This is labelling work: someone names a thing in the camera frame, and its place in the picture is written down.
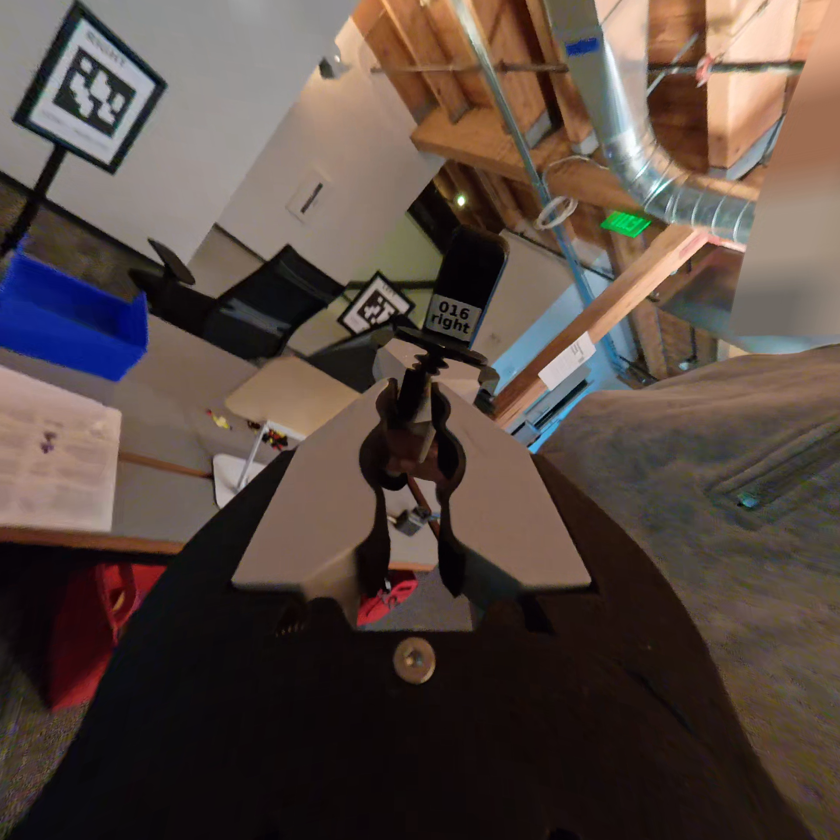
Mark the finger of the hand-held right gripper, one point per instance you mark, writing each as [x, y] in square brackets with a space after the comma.
[408, 394]
[423, 436]

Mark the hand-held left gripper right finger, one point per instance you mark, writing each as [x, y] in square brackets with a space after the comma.
[518, 525]

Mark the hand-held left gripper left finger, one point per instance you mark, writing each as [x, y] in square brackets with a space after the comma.
[308, 525]

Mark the person's right hand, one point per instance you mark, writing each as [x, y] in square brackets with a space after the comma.
[410, 467]

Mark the small metal clamp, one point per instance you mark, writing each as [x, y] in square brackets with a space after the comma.
[412, 523]

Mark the framed marker sign on stand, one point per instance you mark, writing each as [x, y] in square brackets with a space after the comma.
[375, 305]
[92, 85]

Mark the red printed object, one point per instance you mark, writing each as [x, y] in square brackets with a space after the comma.
[384, 604]

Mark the white paper label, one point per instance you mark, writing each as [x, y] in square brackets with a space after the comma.
[568, 359]

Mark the metal ceiling conduit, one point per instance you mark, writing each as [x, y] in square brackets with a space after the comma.
[525, 154]

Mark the green exit sign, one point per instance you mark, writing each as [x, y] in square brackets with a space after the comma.
[627, 224]

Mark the black office chair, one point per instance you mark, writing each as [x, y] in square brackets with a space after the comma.
[262, 308]

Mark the person's grey sweatshirt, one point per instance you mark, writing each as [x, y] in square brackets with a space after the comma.
[722, 525]

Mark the red crate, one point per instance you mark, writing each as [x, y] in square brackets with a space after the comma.
[85, 636]

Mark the white instruction sheet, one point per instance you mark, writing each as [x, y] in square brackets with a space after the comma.
[59, 453]

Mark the blue plastic bin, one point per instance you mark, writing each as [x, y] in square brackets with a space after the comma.
[65, 321]

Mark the silver ventilation duct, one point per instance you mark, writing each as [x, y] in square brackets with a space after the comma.
[630, 131]

